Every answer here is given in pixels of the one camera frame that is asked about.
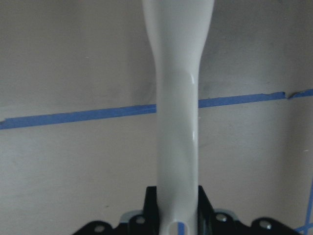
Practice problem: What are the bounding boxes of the white hand brush black bristles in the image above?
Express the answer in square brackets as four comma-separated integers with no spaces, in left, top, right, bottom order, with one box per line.
[142,0,214,235]

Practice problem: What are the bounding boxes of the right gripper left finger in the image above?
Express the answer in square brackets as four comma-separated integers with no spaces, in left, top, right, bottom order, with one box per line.
[75,186,160,235]

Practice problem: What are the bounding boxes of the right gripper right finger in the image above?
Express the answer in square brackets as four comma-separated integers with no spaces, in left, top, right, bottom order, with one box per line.
[198,186,298,235]

